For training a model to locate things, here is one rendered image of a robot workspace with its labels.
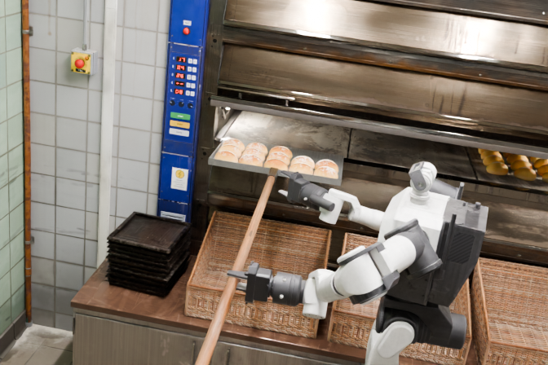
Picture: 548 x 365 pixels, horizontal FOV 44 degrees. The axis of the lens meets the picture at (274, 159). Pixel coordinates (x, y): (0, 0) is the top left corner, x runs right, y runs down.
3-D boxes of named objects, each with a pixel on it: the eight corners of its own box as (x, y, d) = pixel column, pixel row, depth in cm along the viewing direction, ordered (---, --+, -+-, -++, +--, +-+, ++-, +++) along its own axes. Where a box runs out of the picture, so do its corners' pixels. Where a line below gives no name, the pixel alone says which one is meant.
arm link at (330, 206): (326, 187, 256) (350, 198, 250) (316, 213, 257) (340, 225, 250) (310, 184, 247) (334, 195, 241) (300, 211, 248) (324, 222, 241)
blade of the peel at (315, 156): (340, 186, 271) (342, 179, 270) (207, 164, 276) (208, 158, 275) (343, 156, 305) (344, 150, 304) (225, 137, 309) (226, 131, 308)
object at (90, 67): (76, 68, 302) (77, 46, 298) (98, 72, 301) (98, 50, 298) (69, 72, 295) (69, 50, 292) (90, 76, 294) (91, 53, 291)
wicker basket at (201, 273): (208, 260, 322) (213, 208, 313) (324, 280, 318) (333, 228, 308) (182, 316, 277) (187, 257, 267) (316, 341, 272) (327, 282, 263)
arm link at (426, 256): (399, 282, 182) (417, 269, 194) (426, 269, 178) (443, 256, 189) (377, 244, 184) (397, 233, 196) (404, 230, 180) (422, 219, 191)
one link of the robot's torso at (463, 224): (469, 282, 228) (492, 186, 216) (460, 335, 198) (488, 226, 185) (382, 258, 236) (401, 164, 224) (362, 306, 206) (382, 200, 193)
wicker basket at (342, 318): (334, 282, 317) (343, 230, 308) (455, 305, 311) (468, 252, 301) (324, 342, 272) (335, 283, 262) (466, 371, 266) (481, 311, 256)
